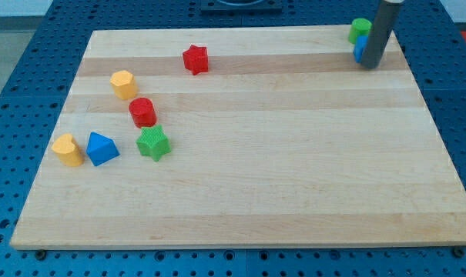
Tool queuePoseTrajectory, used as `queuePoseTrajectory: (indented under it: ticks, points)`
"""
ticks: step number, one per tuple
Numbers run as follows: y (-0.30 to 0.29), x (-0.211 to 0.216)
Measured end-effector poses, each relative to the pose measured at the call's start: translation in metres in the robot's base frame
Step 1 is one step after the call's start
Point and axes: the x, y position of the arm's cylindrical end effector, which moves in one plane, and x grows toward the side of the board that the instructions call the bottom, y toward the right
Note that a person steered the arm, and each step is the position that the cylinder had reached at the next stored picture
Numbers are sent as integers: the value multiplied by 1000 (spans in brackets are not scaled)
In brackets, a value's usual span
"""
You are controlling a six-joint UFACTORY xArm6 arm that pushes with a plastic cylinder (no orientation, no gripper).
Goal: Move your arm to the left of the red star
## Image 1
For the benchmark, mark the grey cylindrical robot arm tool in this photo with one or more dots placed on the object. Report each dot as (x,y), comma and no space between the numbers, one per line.
(384,21)

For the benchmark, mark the green cylinder block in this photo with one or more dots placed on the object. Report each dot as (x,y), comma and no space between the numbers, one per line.
(359,27)

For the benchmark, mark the blue triangle block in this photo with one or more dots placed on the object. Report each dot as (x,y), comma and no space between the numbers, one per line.
(100,149)

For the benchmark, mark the red star block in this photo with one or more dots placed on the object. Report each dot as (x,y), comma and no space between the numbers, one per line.
(195,59)

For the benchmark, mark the blue block behind tool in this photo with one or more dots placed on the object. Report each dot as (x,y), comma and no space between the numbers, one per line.
(359,47)

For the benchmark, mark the light wooden board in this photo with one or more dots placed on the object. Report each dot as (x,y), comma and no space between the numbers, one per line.
(286,142)

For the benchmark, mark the yellow hexagon block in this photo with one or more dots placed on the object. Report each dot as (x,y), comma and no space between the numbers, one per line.
(124,85)

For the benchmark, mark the green star block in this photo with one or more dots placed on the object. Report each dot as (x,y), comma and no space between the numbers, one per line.
(153,142)

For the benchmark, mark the yellow heart block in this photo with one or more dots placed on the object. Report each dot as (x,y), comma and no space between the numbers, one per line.
(67,150)

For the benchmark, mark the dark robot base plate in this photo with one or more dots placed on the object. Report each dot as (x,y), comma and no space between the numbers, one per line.
(213,6)

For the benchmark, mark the red cylinder block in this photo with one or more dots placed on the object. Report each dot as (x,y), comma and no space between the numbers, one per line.
(142,112)

